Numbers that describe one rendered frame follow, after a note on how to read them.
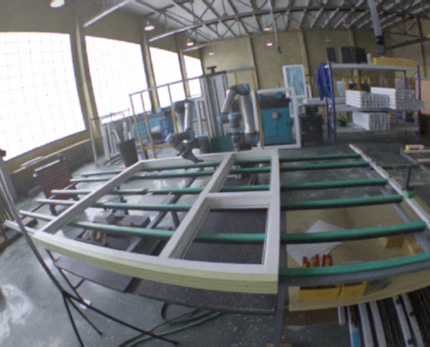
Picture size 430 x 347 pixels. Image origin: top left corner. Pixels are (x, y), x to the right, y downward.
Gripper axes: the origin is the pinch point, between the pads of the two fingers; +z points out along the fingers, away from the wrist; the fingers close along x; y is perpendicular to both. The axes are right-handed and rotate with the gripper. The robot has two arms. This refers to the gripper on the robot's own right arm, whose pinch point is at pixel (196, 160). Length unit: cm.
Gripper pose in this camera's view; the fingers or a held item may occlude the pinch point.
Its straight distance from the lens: 200.5
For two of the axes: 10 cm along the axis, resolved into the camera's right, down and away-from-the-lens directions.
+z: 7.4, 6.4, 2.2
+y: 6.4, -5.5, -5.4
